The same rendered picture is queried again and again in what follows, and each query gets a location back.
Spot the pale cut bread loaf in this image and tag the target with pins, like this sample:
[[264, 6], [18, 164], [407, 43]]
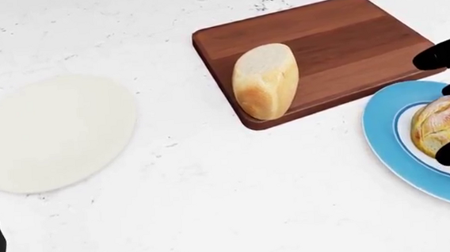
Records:
[[266, 84]]

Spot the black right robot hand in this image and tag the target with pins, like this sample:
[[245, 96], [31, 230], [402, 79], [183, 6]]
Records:
[[448, 52]]

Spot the brown wooden cutting board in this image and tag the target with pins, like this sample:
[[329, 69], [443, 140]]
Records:
[[338, 43]]

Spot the plain white round plate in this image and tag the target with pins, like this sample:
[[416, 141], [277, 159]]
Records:
[[51, 133]]

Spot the blue rimmed white plate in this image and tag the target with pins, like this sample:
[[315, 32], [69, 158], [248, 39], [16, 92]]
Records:
[[384, 126]]

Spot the golden crusty bread roll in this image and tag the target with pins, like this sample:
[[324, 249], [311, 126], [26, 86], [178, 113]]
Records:
[[439, 123]]

